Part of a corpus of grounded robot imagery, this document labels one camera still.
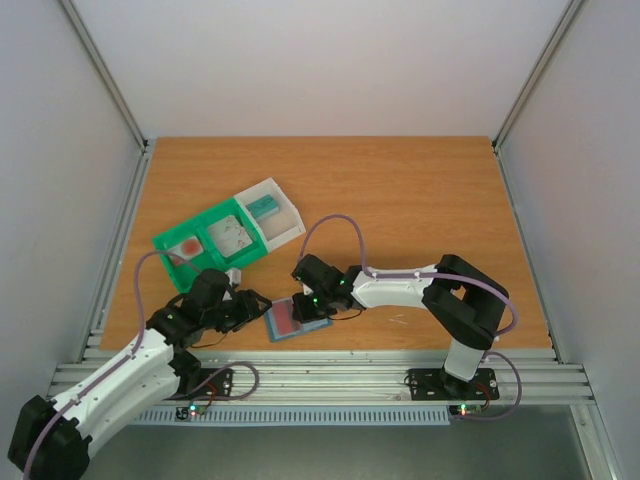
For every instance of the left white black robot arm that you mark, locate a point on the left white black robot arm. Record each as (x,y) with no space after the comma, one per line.
(56,438)

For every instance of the green plastic bin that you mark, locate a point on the green plastic bin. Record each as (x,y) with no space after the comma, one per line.
(183,276)

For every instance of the white plastic bin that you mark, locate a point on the white plastic bin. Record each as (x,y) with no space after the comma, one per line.
(281,228)

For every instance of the aluminium frame post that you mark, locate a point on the aluminium frame post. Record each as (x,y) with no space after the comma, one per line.
(99,64)
(552,45)

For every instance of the small circuit board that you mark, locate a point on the small circuit board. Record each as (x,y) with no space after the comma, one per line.
(465,410)
(190,413)

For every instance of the teal card stack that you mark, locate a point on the teal card stack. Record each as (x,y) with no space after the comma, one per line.
(263,208)

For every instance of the red patterned card in bin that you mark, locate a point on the red patterned card in bin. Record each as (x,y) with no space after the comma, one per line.
(185,251)

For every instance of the blue card holder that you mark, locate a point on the blue card holder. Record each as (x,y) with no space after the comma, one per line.
(306,328)

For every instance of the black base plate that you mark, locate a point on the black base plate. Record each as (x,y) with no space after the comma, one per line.
(431,384)
(204,383)

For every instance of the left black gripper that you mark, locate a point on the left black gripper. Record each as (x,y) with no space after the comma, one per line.
(249,309)

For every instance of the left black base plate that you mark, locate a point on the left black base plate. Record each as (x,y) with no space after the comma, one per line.
(204,383)

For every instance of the left aluminium frame post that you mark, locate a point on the left aluminium frame post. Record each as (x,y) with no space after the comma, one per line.
(99,64)

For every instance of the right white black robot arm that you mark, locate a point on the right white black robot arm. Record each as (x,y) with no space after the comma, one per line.
(467,303)

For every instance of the grey slotted cable duct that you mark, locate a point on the grey slotted cable duct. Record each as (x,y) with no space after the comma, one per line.
(293,416)

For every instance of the red card in holder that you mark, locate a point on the red card in holder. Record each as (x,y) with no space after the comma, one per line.
(282,318)

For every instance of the left small circuit board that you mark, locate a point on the left small circuit board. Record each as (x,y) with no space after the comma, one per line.
(190,413)

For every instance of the right aluminium frame post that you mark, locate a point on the right aluminium frame post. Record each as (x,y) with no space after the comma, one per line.
(552,45)

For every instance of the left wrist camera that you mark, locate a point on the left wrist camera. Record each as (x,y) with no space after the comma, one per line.
(234,275)

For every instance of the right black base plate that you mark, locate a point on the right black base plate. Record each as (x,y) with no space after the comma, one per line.
(431,384)

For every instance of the front aluminium rail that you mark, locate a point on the front aluminium rail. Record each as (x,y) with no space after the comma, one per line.
(534,376)

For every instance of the right small circuit board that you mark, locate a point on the right small circuit board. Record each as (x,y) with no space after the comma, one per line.
(465,410)

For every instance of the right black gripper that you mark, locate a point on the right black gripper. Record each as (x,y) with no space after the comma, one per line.
(304,307)

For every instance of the white card in middle compartment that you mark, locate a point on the white card in middle compartment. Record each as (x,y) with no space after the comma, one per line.
(229,236)

